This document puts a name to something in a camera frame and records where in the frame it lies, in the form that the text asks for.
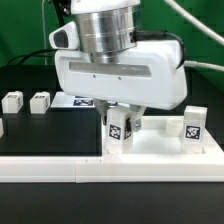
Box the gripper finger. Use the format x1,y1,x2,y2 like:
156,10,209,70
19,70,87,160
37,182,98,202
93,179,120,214
93,99,109,124
129,105,146,132

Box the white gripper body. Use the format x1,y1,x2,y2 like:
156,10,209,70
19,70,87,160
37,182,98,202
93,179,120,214
49,22,187,110

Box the white square tabletop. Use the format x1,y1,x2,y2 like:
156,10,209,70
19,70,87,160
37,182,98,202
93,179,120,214
102,116,224,157

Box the white sheet with AprilTags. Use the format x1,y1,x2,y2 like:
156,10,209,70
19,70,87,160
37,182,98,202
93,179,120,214
50,91,119,109

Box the white part at left edge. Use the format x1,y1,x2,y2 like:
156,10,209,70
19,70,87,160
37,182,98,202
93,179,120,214
0,118,4,138

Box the white L-shaped obstacle fence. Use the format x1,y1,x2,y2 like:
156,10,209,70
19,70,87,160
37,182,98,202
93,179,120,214
0,154,224,183

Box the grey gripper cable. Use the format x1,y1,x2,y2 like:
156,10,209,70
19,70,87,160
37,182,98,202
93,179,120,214
163,0,224,73

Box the black cables on table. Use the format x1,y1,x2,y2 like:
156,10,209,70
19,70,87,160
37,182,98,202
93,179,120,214
6,48,58,66

